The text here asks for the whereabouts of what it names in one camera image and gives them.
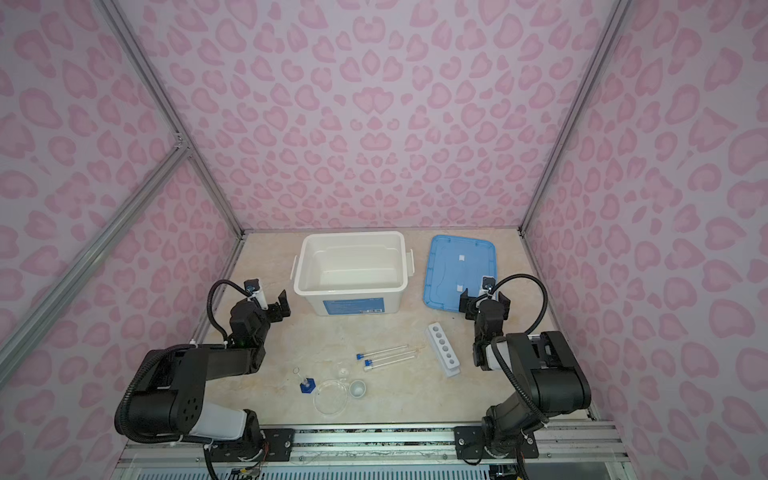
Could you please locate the blue capped test tube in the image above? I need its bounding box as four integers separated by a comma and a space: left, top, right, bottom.
356, 344, 409, 360
363, 350, 418, 371

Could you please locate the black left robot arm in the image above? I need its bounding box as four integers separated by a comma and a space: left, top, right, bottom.
114, 291, 291, 462

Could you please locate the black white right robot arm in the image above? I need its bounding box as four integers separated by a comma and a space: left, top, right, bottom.
454, 292, 591, 465

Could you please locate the blue plastic bin lid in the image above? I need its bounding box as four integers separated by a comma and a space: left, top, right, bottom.
423, 235, 498, 312

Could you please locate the white test tube rack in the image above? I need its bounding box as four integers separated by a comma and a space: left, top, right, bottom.
426, 322, 461, 378

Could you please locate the white plastic storage bin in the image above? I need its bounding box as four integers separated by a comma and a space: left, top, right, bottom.
291, 231, 415, 316

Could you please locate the small cylinder blue hexagonal base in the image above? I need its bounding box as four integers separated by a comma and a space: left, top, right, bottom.
293, 367, 316, 394

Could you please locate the clear glass petri dish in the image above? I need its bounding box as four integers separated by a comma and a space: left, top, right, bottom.
313, 380, 349, 417

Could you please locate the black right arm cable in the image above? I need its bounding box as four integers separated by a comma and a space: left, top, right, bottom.
488, 273, 550, 337

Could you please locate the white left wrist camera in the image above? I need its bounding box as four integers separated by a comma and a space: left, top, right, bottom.
244, 279, 268, 311

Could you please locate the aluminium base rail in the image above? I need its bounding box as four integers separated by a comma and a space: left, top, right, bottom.
110, 421, 637, 480

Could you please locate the diagonal aluminium frame bar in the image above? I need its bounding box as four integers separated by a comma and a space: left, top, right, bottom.
1, 142, 189, 385

